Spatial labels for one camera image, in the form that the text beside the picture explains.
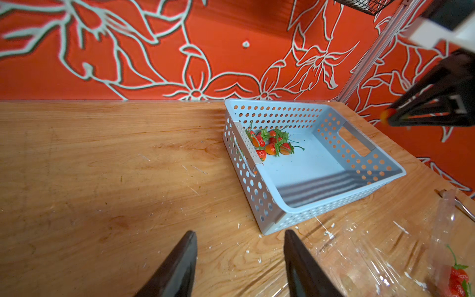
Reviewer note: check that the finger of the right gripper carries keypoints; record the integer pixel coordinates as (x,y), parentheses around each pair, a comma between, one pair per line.
(448,89)
(456,118)

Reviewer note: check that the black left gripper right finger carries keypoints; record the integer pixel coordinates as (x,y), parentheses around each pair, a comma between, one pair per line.
(305,277)

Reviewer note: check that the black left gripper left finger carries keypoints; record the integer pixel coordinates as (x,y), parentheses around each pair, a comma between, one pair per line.
(175,277)

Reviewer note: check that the clear plastic clamshell container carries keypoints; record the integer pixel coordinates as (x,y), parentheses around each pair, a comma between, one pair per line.
(408,262)

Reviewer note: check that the packed red strawberry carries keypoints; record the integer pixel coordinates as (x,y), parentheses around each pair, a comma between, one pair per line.
(459,281)

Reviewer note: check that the metal spoon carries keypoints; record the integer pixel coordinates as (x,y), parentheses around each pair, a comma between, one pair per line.
(459,205)

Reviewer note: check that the light blue perforated plastic basket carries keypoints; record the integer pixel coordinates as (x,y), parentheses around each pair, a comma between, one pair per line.
(335,164)

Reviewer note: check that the red orange strawberry right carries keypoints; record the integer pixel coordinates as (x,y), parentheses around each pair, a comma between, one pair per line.
(286,149)

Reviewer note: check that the red strawberry near basket front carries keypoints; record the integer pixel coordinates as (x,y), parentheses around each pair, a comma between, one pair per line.
(262,154)

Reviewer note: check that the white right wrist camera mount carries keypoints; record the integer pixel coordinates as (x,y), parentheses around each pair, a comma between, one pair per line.
(451,21)

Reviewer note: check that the black wire wall basket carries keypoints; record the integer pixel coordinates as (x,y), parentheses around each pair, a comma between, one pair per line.
(370,7)

